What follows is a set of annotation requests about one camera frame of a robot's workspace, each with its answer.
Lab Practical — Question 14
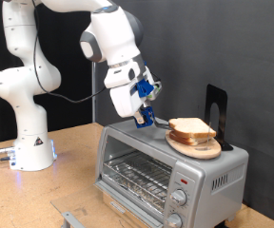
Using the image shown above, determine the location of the silver oven knob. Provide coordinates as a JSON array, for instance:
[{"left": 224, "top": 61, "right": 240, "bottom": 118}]
[
  {"left": 166, "top": 213, "right": 184, "bottom": 228},
  {"left": 169, "top": 189, "right": 188, "bottom": 207}
]

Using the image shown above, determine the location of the silver toaster oven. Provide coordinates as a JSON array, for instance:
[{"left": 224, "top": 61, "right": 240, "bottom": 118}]
[{"left": 93, "top": 115, "right": 249, "bottom": 228}]

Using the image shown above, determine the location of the round wooden plate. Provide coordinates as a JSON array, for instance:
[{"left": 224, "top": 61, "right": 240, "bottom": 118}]
[{"left": 165, "top": 127, "right": 223, "bottom": 161}]

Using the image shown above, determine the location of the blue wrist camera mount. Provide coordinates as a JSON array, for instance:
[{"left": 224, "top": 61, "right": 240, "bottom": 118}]
[{"left": 135, "top": 78, "right": 163, "bottom": 102}]

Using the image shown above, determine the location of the black metal bookend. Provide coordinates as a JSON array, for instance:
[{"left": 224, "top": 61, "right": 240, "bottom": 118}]
[{"left": 204, "top": 84, "right": 234, "bottom": 152}]

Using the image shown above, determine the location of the wire oven rack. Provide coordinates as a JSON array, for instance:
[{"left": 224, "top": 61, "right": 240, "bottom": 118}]
[{"left": 103, "top": 151, "right": 173, "bottom": 213}]

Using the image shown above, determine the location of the vertical metal pole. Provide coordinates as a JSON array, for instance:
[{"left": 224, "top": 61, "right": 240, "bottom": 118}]
[{"left": 90, "top": 61, "right": 98, "bottom": 124}]

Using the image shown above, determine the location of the glass oven door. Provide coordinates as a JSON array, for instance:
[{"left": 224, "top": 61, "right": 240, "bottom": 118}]
[{"left": 50, "top": 183, "right": 164, "bottom": 228}]

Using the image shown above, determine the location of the thin metal pin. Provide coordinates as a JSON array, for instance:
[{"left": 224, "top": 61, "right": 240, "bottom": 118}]
[{"left": 205, "top": 122, "right": 211, "bottom": 151}]

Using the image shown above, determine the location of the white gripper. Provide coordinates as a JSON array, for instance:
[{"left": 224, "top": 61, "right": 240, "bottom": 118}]
[{"left": 108, "top": 67, "right": 155, "bottom": 125}]

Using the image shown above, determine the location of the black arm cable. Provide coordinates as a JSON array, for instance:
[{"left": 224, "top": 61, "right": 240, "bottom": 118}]
[{"left": 30, "top": 0, "right": 108, "bottom": 105}]

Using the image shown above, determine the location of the spatula with blue block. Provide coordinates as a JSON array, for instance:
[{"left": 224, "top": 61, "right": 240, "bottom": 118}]
[{"left": 133, "top": 105, "right": 173, "bottom": 130}]

